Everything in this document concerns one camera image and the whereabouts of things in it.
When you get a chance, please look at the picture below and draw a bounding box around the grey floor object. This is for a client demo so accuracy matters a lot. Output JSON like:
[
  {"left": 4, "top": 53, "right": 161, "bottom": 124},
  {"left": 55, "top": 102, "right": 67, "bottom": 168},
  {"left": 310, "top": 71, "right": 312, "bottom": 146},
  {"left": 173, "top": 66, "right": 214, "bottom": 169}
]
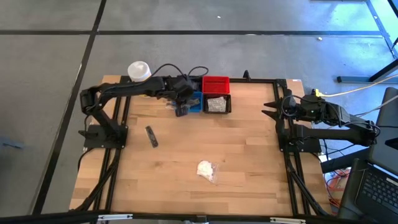
[{"left": 0, "top": 136, "right": 25, "bottom": 149}]

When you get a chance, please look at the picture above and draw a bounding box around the black table frame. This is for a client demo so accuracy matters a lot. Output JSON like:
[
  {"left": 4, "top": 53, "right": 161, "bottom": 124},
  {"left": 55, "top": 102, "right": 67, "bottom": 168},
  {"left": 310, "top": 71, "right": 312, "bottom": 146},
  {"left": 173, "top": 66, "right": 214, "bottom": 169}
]
[{"left": 70, "top": 74, "right": 332, "bottom": 218}]

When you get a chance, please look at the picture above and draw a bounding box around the yellow canister with white lid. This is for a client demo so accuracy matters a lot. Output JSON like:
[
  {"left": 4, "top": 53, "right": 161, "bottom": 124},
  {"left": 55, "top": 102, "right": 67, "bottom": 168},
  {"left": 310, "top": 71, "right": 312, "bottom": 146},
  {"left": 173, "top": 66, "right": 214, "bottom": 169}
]
[{"left": 127, "top": 60, "right": 152, "bottom": 83}]

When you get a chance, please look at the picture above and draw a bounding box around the red plastic basket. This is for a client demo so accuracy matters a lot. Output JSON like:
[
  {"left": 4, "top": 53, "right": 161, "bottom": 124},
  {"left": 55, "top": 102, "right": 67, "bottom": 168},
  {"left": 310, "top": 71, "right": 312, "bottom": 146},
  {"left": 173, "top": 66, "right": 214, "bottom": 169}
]
[{"left": 201, "top": 75, "right": 231, "bottom": 95}]

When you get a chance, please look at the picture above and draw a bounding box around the black monitor back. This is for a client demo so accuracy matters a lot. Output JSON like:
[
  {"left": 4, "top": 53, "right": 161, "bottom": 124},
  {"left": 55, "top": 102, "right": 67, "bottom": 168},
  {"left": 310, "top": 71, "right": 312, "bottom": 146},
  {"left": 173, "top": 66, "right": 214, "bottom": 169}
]
[{"left": 368, "top": 86, "right": 398, "bottom": 175}]

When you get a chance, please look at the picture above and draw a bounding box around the yellow cable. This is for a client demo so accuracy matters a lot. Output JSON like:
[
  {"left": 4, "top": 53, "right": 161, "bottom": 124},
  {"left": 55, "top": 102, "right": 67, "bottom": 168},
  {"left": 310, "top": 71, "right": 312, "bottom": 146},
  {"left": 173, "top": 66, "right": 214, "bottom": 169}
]
[{"left": 315, "top": 73, "right": 398, "bottom": 98}]

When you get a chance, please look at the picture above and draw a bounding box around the grey metal bar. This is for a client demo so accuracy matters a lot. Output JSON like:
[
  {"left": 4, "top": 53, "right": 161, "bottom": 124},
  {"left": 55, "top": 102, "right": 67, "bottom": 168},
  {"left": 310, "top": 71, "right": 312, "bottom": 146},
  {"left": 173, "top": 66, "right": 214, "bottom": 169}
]
[{"left": 145, "top": 125, "right": 159, "bottom": 149}]

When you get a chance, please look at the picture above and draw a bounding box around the black plastic basket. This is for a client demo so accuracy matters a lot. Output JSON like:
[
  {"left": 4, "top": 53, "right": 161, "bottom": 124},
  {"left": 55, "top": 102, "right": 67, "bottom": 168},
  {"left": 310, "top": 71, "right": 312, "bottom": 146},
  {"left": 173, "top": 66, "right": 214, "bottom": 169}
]
[{"left": 202, "top": 93, "right": 233, "bottom": 115}]

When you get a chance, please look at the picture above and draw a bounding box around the black overhead rig bar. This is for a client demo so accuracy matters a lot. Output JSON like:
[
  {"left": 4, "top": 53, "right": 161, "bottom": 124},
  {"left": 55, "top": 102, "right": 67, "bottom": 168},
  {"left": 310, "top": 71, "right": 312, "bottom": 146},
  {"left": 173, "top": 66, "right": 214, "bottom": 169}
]
[{"left": 0, "top": 210, "right": 398, "bottom": 224}]

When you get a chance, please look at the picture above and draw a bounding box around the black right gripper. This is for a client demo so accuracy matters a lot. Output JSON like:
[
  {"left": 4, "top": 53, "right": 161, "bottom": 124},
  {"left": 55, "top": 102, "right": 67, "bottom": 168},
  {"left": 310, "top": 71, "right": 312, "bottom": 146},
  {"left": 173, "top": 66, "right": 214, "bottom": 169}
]
[{"left": 261, "top": 95, "right": 312, "bottom": 121}]

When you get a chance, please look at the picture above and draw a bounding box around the clear bag of cotton swabs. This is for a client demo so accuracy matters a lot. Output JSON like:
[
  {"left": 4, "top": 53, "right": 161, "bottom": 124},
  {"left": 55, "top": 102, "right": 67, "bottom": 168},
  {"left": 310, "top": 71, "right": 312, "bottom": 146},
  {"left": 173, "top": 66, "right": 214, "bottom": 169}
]
[{"left": 196, "top": 160, "right": 220, "bottom": 184}]

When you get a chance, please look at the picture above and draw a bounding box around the blue plastic basket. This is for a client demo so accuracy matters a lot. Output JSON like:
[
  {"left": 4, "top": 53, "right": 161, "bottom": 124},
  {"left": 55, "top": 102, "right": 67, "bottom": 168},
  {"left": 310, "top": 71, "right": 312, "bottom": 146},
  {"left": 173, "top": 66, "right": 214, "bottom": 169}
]
[{"left": 186, "top": 90, "right": 204, "bottom": 113}]

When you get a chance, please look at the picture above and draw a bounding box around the black laptop with keyboard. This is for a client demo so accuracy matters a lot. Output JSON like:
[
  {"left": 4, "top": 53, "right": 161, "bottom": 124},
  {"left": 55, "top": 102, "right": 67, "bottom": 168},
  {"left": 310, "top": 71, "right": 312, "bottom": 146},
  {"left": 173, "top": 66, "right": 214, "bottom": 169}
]
[{"left": 337, "top": 158, "right": 398, "bottom": 224}]

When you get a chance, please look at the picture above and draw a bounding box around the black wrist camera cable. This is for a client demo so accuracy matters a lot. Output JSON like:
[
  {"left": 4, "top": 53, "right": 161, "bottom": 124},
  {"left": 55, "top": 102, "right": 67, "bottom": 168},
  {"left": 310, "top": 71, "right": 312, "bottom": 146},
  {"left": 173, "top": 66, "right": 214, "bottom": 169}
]
[
  {"left": 152, "top": 63, "right": 209, "bottom": 82},
  {"left": 280, "top": 95, "right": 299, "bottom": 118}
]

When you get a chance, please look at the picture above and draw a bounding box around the orange cable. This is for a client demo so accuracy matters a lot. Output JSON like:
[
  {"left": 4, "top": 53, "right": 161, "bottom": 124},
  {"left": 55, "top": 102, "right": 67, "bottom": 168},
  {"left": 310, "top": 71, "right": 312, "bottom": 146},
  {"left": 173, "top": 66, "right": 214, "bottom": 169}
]
[{"left": 324, "top": 169, "right": 351, "bottom": 208}]

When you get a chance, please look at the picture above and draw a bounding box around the black metal stand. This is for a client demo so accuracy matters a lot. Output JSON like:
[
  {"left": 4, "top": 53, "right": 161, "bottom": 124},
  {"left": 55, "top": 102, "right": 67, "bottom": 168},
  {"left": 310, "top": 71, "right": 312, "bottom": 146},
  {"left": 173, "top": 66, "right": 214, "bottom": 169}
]
[{"left": 336, "top": 0, "right": 398, "bottom": 84}]

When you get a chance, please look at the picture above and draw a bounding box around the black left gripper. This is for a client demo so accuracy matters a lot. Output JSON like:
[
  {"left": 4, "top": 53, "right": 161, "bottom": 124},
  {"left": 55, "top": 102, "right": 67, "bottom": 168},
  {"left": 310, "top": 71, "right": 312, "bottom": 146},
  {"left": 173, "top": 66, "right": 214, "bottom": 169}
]
[{"left": 164, "top": 76, "right": 197, "bottom": 118}]

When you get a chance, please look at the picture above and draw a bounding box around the white printed bandage wrapper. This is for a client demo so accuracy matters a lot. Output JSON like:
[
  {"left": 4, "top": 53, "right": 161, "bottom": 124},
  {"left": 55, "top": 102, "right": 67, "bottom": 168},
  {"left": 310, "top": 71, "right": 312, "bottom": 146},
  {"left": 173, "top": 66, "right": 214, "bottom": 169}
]
[{"left": 207, "top": 96, "right": 227, "bottom": 113}]

